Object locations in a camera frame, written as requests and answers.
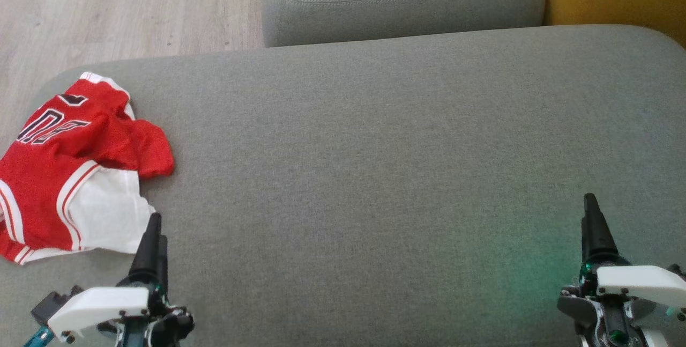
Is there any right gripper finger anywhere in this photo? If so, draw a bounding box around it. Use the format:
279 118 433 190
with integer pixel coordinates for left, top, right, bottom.
581 193 618 265

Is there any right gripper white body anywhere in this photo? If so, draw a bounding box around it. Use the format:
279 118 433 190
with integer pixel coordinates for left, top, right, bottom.
557 260 686 347

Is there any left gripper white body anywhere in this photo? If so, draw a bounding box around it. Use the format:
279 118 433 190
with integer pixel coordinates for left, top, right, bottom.
47 277 195 347

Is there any large grey fabric sofa seat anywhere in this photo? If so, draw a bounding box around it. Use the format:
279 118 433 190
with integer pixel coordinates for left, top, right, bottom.
0 24 686 347

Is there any red Bulls 23 jersey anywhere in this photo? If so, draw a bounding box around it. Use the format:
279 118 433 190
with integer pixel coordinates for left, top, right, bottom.
0 76 157 265

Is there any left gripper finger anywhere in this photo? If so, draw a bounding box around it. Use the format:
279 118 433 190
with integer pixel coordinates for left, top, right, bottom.
159 235 168 292
129 213 162 283

